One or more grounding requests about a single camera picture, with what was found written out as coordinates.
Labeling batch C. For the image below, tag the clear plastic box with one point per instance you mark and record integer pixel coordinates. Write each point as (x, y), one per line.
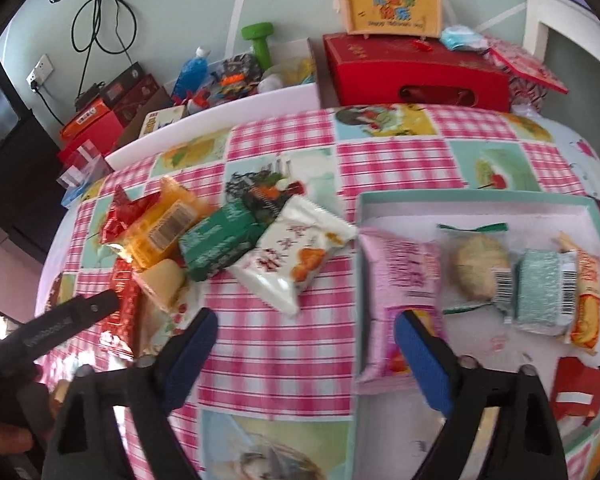
(82, 165)

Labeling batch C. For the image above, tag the white packet with fruit print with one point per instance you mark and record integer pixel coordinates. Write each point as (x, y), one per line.
(290, 255)

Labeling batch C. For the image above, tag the blue face mask pack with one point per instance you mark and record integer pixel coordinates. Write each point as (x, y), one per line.
(462, 37)

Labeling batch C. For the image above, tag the dark red gift box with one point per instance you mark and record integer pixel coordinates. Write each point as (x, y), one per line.
(140, 100)

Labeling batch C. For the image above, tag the red packet with white stripe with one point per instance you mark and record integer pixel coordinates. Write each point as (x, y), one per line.
(575, 375)

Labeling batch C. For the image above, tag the light blue box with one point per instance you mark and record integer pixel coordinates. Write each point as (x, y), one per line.
(75, 195)

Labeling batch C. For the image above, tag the bright red box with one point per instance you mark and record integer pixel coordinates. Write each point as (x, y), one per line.
(100, 135)

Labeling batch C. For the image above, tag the black cabinet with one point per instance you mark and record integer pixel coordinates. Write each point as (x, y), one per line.
(20, 185)

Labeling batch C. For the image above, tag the blue liquid bottle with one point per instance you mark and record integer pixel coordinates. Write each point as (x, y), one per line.
(190, 75)

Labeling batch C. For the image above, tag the green dumbbell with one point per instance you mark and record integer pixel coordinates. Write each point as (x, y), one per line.
(260, 42)

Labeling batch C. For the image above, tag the orange snack packet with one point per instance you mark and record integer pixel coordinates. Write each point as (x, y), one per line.
(165, 225)

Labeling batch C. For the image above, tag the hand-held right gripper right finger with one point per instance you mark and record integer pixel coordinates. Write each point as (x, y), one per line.
(425, 360)

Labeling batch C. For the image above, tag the red gold-patterned snack packet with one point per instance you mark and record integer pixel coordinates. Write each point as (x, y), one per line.
(125, 315)

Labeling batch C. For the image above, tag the white storage box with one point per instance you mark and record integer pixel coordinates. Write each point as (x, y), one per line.
(230, 110)

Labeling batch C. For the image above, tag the white wall socket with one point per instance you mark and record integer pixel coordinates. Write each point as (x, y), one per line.
(40, 70)

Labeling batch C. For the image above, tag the black gift box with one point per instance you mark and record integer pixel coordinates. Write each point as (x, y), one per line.
(125, 77)

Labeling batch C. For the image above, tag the yellow cake roll packet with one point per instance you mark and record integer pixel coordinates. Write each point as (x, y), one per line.
(587, 305)

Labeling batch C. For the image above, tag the large red gift box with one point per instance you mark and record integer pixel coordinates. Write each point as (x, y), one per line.
(405, 67)

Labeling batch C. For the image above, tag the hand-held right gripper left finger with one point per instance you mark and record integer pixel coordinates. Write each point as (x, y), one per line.
(190, 355)

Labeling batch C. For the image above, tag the teal tray with white inside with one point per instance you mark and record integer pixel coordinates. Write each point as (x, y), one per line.
(490, 330)

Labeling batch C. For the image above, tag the dark colourful snack bag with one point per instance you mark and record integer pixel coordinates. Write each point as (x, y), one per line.
(235, 72)

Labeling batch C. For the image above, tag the dark green snack packet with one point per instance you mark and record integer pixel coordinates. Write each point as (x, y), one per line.
(215, 242)

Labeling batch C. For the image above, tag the person's left hand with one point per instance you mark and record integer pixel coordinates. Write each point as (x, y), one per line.
(10, 437)

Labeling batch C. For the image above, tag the small white printed box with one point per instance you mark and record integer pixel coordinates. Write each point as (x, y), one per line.
(162, 121)

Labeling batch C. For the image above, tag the shiny red pointed snack packet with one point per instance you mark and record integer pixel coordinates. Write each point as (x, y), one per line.
(122, 212)

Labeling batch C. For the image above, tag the red patterned gift box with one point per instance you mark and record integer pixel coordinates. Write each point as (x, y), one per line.
(525, 67)

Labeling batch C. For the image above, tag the pink cake roll packet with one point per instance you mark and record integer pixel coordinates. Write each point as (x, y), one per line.
(400, 270)

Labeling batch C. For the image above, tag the white desk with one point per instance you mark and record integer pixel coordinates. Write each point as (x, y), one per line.
(535, 20)

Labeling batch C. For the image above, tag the black power strip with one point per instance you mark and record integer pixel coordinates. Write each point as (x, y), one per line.
(90, 94)

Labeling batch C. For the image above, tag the orange box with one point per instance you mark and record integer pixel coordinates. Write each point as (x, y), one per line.
(87, 117)

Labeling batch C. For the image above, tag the pale yellow snack packet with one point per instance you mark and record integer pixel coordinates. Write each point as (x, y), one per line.
(160, 280)

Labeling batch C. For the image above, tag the clear packet with green cake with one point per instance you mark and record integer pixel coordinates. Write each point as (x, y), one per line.
(475, 265)

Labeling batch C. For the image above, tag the light green snack packet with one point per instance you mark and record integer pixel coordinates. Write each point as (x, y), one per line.
(540, 290)

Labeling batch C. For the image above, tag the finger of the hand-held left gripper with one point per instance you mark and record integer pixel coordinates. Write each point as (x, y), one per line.
(100, 307)

